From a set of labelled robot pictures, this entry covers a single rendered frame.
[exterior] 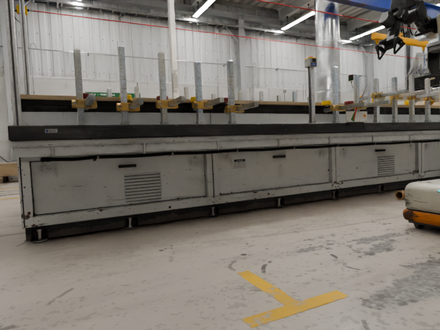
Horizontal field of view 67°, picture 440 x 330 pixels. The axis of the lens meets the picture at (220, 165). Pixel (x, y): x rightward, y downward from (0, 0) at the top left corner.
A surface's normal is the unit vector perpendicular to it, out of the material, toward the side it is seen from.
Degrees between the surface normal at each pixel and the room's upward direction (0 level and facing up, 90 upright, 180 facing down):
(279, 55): 90
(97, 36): 90
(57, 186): 90
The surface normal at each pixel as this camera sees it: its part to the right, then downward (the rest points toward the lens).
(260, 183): 0.44, 0.03
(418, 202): -0.90, 0.06
